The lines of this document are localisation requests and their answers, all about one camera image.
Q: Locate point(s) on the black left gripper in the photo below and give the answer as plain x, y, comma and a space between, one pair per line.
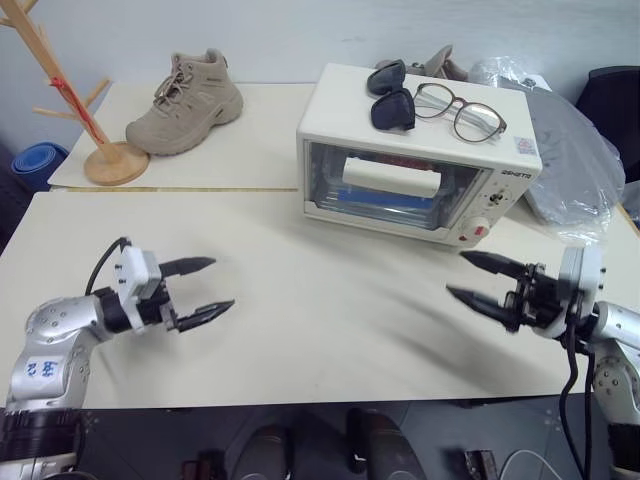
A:
152, 312

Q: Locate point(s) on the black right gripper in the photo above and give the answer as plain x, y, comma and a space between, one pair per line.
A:
537, 300

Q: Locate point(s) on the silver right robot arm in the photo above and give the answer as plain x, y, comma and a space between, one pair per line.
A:
620, 325

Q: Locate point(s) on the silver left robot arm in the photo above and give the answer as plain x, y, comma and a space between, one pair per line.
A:
50, 320

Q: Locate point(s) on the cream oven timer knob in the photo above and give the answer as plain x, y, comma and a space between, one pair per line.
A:
475, 231

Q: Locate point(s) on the cream toaster oven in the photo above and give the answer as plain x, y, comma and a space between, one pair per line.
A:
350, 110

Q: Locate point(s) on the clear crumpled plastic bag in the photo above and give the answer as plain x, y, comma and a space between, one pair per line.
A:
570, 165

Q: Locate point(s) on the wooden branch coat rack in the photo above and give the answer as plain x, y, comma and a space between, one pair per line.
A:
115, 165

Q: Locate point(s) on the brown thin-rimmed eyeglasses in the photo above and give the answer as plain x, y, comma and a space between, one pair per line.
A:
479, 122

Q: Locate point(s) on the beige suede hiking boot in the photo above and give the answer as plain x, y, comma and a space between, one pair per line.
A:
195, 110

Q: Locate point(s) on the black chair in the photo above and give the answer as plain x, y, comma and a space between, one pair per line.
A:
612, 100

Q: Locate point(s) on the red ribbon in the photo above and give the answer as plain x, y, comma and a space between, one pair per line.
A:
75, 102

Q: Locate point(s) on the beige shoe lying flat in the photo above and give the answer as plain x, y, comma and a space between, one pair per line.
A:
440, 62

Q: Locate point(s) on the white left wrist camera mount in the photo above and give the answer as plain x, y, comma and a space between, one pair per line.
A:
132, 270

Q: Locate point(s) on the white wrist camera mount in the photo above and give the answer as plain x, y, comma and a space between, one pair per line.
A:
132, 270
575, 270

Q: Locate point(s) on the small oven selector switch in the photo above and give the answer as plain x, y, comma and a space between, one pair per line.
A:
496, 198

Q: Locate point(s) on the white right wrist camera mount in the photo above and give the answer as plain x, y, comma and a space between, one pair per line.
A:
575, 270

